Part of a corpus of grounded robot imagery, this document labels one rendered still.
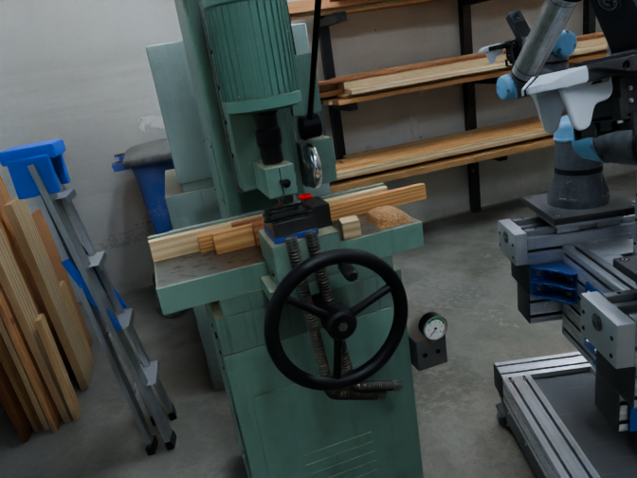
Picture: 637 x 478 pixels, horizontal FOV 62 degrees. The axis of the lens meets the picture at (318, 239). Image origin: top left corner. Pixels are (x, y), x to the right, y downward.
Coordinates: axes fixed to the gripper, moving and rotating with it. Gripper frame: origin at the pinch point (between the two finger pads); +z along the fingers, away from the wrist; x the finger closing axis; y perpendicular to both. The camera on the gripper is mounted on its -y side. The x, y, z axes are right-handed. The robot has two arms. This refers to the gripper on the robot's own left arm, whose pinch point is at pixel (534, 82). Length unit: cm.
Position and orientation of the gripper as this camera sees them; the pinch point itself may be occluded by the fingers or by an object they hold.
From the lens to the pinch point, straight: 56.5
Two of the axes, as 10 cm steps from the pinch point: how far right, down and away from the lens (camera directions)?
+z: -8.8, 2.7, -3.8
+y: 2.1, 9.6, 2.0
